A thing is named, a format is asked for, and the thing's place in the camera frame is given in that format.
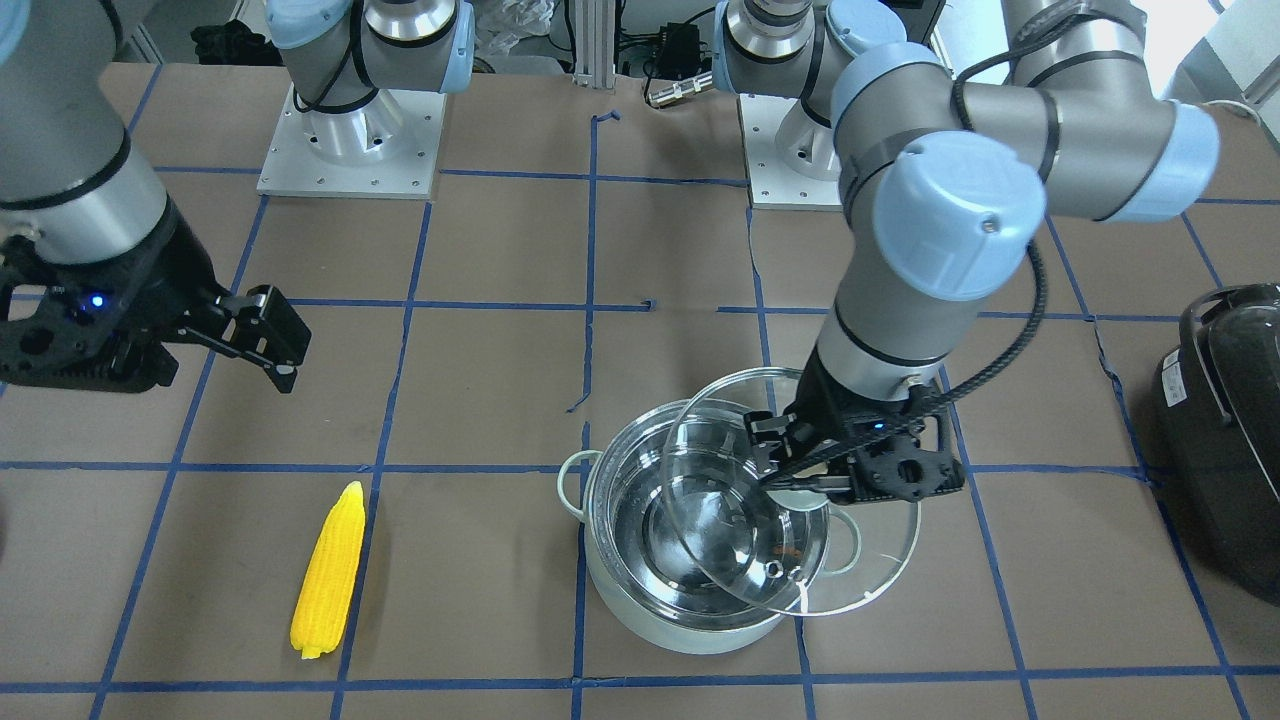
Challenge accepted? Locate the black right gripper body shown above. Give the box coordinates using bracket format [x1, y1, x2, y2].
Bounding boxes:
[1, 202, 229, 393]

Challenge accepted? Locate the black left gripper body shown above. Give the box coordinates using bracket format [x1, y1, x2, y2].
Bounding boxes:
[790, 355, 966, 503]

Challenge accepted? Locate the glass pot lid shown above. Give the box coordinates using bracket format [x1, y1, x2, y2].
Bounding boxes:
[660, 366, 923, 618]

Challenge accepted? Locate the yellow corn cob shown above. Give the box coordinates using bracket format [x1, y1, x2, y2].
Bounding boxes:
[289, 480, 367, 660]

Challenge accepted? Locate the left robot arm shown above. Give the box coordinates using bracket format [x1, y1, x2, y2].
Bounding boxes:
[713, 1, 1220, 511]

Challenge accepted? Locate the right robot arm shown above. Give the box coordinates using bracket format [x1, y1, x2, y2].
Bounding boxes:
[3, 1, 474, 395]

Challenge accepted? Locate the pale green steel pot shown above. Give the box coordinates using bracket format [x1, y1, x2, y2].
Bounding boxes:
[556, 400, 861, 655]

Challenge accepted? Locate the black rice cooker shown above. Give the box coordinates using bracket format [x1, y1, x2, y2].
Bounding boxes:
[1155, 283, 1279, 605]

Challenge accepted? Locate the black power adapter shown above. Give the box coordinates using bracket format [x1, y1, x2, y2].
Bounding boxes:
[652, 23, 703, 79]

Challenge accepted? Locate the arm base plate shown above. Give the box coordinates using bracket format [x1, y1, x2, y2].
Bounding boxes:
[739, 94, 841, 211]
[256, 90, 449, 200]

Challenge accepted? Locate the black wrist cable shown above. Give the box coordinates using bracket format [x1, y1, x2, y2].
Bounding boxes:
[771, 40, 1071, 480]

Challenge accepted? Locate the silver cable connector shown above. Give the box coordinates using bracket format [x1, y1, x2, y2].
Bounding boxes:
[643, 70, 714, 110]

